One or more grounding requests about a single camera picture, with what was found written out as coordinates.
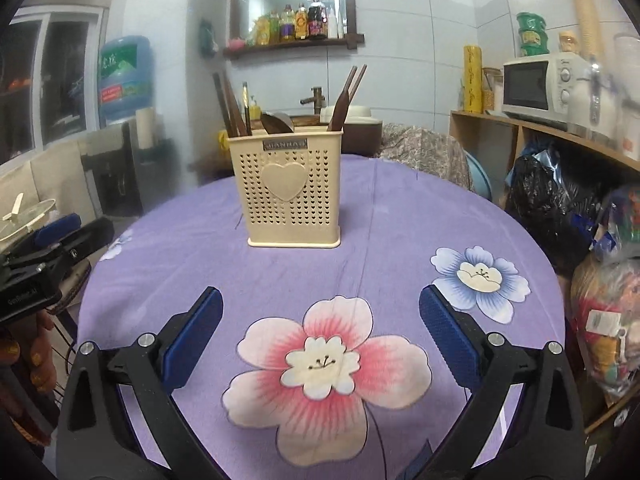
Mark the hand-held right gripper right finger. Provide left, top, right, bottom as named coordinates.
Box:
left=419, top=283, right=586, bottom=480

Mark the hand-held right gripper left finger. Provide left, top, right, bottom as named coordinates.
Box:
left=56, top=286, right=224, bottom=480

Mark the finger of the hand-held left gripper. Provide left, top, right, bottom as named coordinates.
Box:
left=2, top=212, right=83, bottom=264
left=4, top=217, right=116, bottom=281

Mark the cream perforated cutlery holder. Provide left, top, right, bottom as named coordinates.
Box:
left=227, top=129, right=345, bottom=250

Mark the brown wooden chopstick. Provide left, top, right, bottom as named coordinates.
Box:
left=227, top=80, right=249, bottom=137
left=327, top=65, right=359, bottom=132
left=340, top=64, right=368, bottom=126
left=221, top=71, right=247, bottom=137
left=213, top=73, right=237, bottom=137

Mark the black chopstick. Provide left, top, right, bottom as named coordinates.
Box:
left=242, top=82, right=254, bottom=137

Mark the person's left hand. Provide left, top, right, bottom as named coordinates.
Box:
left=9, top=309, right=56, bottom=394

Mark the grey water dispenser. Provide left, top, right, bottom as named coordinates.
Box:
left=81, top=120, right=172, bottom=222

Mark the paper cup dispenser tube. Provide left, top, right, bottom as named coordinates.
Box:
left=135, top=106, right=157, bottom=152

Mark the sliding window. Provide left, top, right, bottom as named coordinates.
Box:
left=0, top=0, right=110, bottom=163

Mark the blue water jug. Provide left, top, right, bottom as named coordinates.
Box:
left=97, top=35, right=154, bottom=127

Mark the colourful plastic bag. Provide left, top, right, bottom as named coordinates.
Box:
left=569, top=184, right=640, bottom=407

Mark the blue plastic basin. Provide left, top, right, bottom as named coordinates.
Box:
left=464, top=152, right=494, bottom=202

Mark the black plastic bag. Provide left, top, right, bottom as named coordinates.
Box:
left=504, top=144, right=602, bottom=272

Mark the patterned cloth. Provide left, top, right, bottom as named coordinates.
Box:
left=380, top=123, right=474, bottom=192

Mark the wooden shelf unit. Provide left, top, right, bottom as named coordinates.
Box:
left=448, top=109, right=640, bottom=433

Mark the brown bin white lid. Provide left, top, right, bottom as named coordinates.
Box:
left=320, top=104, right=384, bottom=159

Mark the green hanging pouch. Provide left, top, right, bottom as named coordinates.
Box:
left=199, top=18, right=219, bottom=57

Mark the woven pattern wash basin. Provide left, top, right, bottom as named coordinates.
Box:
left=289, top=113, right=332, bottom=129

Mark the glass jar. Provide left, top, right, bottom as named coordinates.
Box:
left=482, top=67, right=504, bottom=112

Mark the yellow roll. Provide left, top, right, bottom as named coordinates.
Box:
left=462, top=44, right=484, bottom=114

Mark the white microwave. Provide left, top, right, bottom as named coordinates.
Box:
left=501, top=52, right=592, bottom=127

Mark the bronze faucet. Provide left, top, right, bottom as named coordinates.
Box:
left=299, top=86, right=325, bottom=116

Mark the yellow pouch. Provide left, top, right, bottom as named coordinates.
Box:
left=252, top=14, right=272, bottom=46

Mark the white electric kettle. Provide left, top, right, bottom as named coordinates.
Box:
left=574, top=54, right=624, bottom=142

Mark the stack of white containers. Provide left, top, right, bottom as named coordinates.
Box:
left=612, top=32, right=640, bottom=162

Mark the green noodle cup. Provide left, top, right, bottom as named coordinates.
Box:
left=516, top=12, right=550, bottom=34
left=518, top=30, right=551, bottom=57

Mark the dark soy sauce bottle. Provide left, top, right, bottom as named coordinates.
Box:
left=307, top=0, right=327, bottom=40

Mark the beige jar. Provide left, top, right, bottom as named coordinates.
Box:
left=558, top=29, right=581, bottom=56

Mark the wooden framed mirror shelf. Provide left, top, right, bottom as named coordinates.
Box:
left=222, top=0, right=367, bottom=62

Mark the tall paper cup stack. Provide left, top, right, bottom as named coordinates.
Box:
left=564, top=0, right=602, bottom=57

